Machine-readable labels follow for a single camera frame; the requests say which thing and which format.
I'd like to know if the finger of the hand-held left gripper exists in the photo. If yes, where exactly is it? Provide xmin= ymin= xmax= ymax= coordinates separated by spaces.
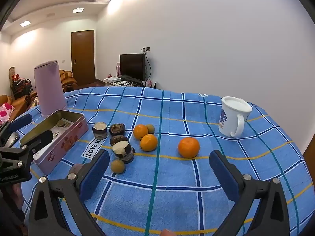
xmin=21 ymin=130 xmax=53 ymax=153
xmin=0 ymin=114 xmax=32 ymax=140

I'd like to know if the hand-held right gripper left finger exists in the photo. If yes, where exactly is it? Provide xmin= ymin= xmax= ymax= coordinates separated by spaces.
xmin=28 ymin=149 xmax=110 ymax=236

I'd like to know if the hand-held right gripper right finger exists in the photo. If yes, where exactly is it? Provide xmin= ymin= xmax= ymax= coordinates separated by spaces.
xmin=209 ymin=150 xmax=289 ymax=236

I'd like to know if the dull purple round fruit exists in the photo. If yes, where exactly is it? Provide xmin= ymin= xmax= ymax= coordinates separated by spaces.
xmin=69 ymin=163 xmax=84 ymax=175

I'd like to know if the pink metal tin box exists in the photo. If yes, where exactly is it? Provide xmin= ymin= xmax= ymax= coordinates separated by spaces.
xmin=20 ymin=110 xmax=88 ymax=175

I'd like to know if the large orange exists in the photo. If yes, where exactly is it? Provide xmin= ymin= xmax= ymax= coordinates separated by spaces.
xmin=178 ymin=137 xmax=200 ymax=158

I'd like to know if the dark brown round fruit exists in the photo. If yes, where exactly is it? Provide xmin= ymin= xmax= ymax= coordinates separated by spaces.
xmin=110 ymin=135 xmax=129 ymax=146
xmin=109 ymin=124 xmax=127 ymax=136

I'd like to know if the person's left forearm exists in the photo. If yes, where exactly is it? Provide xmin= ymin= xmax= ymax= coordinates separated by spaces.
xmin=11 ymin=184 xmax=28 ymax=229

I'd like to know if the pink floral cushion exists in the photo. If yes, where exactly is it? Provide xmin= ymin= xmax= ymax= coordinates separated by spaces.
xmin=0 ymin=103 xmax=14 ymax=124

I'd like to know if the orange leather sofa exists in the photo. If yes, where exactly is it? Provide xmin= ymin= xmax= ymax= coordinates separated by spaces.
xmin=0 ymin=92 xmax=37 ymax=121
xmin=59 ymin=69 xmax=78 ymax=92

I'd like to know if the printed leaflet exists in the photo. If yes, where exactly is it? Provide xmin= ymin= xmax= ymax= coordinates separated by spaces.
xmin=33 ymin=119 xmax=70 ymax=159

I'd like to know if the cut dark brown fruit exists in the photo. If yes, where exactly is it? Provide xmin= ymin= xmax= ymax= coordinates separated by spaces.
xmin=112 ymin=141 xmax=135 ymax=164
xmin=93 ymin=122 xmax=108 ymax=140

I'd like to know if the pink insulated bottle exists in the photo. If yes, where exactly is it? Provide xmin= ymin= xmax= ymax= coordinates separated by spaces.
xmin=34 ymin=60 xmax=67 ymax=116

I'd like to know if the white printed mug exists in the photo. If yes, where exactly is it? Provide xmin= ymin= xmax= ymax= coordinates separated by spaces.
xmin=219 ymin=96 xmax=253 ymax=138

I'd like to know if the blue checked blanket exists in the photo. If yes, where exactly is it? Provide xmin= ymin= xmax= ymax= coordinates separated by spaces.
xmin=15 ymin=87 xmax=312 ymax=236

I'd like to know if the brown wooden door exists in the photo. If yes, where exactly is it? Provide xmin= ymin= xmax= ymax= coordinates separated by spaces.
xmin=303 ymin=138 xmax=315 ymax=168
xmin=71 ymin=30 xmax=96 ymax=85

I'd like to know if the black television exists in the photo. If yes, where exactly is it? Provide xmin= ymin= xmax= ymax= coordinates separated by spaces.
xmin=120 ymin=53 xmax=147 ymax=81

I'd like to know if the black power cable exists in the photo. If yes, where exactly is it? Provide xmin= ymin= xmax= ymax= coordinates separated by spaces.
xmin=145 ymin=52 xmax=152 ymax=79

